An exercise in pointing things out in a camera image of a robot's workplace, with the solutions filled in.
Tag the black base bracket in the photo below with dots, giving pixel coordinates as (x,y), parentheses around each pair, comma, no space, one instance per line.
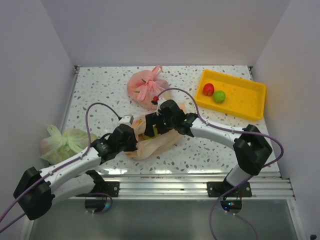
(217,188)
(107,187)

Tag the right black base bracket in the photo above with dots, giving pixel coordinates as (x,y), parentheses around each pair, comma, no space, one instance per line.
(217,188)

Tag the green plastic fruit bag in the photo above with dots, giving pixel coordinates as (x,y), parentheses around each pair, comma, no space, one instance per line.
(60,146)

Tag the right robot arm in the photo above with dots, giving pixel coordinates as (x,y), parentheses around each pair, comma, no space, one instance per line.
(251,148)

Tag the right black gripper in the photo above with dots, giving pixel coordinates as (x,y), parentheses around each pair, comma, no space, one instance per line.
(152,119)

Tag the red round fruit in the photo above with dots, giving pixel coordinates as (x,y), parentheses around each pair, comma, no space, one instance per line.
(208,89)

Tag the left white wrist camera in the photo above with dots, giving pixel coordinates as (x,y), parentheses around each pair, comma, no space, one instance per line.
(126,120)

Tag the left black base bracket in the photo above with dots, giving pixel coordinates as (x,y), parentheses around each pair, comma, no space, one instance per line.
(107,187)

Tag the green round bumpy fruit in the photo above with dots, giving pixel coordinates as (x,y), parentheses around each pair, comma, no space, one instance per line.
(219,96)

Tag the yellow plastic tray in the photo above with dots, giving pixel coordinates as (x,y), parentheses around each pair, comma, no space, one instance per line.
(244,98)

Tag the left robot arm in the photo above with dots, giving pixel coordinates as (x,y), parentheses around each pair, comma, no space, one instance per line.
(38,190)

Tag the pink knotted plastic bag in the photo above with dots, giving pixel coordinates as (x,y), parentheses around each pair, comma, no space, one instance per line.
(144,85)

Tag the aluminium frame rail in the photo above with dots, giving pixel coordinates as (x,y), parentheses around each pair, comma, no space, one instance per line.
(194,186)

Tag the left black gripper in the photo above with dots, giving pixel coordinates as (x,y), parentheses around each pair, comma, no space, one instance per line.
(134,145)

